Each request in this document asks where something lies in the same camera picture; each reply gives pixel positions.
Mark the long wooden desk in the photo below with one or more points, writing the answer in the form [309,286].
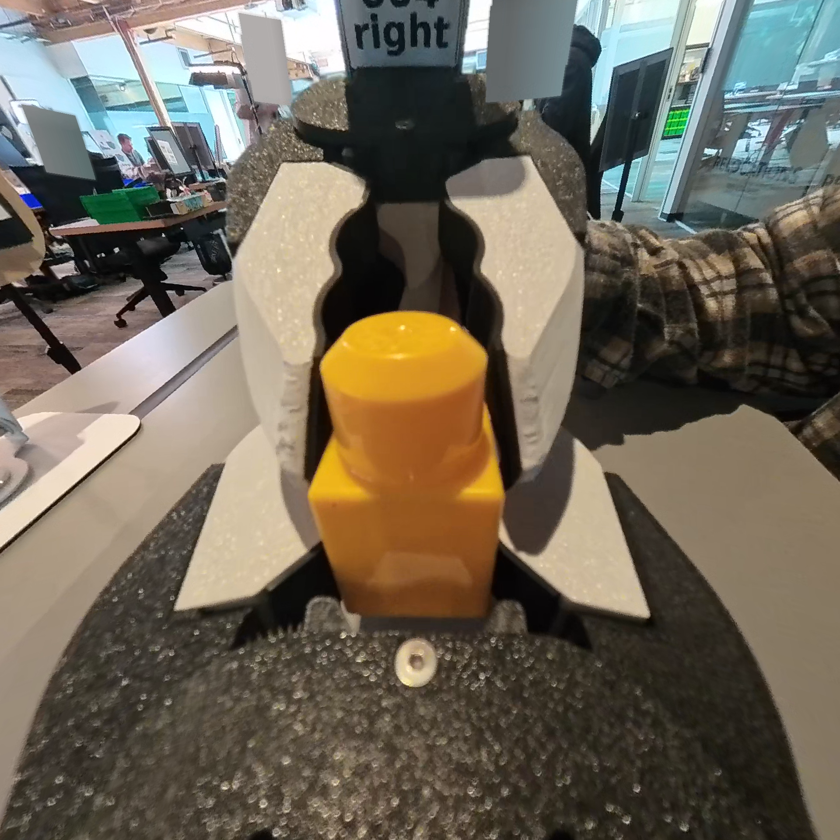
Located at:
[131,226]

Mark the green storage bins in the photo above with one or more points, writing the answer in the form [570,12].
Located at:
[121,203]

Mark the black office chair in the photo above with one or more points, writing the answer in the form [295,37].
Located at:
[154,262]

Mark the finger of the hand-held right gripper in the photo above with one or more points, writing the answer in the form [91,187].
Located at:
[538,262]
[282,262]

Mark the black floor sign display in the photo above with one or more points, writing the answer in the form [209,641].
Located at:
[636,111]

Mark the person's plaid shirt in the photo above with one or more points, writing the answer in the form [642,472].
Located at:
[817,433]

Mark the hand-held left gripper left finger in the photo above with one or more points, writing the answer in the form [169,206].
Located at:
[243,544]

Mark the yellow one-stud block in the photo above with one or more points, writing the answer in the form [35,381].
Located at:
[407,525]

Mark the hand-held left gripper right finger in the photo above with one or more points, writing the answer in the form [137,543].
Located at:
[577,544]

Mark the pair of desk monitors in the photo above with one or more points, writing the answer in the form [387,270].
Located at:
[180,148]

